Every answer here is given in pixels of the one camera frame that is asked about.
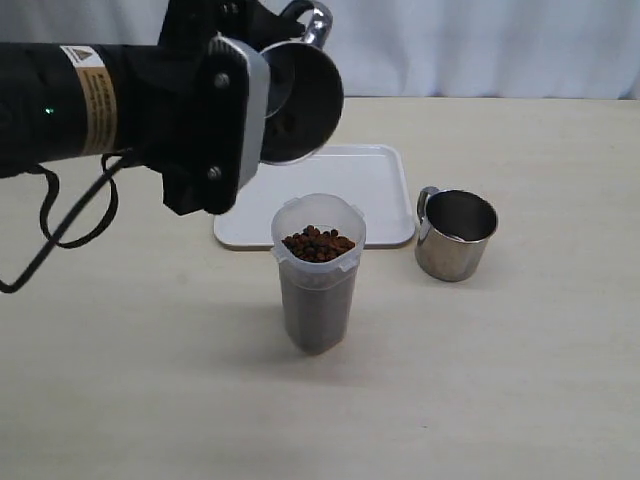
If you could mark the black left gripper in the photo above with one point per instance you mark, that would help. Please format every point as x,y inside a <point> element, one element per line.
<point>166,71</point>

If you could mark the steel mug with pellets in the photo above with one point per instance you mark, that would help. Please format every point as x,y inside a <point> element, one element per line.
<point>306,94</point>
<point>454,229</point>

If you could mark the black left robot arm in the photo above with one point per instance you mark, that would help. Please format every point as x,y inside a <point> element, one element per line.
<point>66,101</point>

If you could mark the clear plastic pitcher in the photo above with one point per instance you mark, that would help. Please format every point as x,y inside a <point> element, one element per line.
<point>318,240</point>

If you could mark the white curtain backdrop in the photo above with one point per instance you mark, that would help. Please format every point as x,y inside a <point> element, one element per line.
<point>461,49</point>

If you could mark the white plastic tray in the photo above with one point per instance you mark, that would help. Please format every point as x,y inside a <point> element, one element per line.
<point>370,177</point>

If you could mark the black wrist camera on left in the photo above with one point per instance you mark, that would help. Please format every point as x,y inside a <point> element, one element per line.
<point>218,135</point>

